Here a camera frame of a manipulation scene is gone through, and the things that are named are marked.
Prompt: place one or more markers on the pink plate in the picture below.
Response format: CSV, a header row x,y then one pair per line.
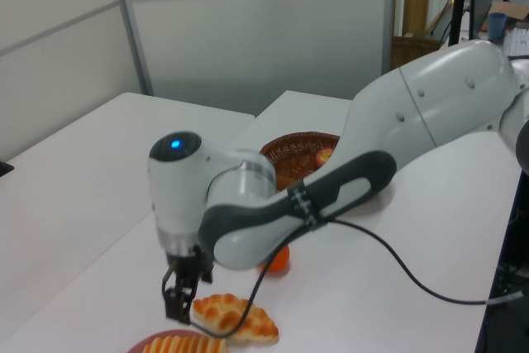
x,y
138,346

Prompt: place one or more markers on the blue cup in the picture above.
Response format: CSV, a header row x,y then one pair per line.
x,y
497,26

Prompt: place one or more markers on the orange mandarin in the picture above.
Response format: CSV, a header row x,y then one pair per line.
x,y
279,262

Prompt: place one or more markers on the small black table clamp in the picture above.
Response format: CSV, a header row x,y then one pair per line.
x,y
5,169

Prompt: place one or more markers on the striped bread roll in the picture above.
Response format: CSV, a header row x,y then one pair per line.
x,y
186,345

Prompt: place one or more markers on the white tube rack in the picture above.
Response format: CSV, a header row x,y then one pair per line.
x,y
518,41

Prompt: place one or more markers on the braided bread loaf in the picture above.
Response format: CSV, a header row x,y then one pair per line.
x,y
223,311

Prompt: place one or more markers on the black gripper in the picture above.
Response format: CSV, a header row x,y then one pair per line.
x,y
186,264

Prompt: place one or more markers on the red apple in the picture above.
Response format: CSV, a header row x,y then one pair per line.
x,y
323,158

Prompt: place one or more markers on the black tripod stand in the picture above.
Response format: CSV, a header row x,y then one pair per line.
x,y
458,10

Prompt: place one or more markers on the brown woven basket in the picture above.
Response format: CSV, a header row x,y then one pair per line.
x,y
289,150

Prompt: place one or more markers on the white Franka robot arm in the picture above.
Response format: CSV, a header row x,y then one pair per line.
x,y
434,92

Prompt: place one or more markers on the open cardboard box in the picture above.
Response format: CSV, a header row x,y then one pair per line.
x,y
512,10

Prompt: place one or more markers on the grey partition post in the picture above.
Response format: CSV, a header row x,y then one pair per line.
x,y
132,39
390,18

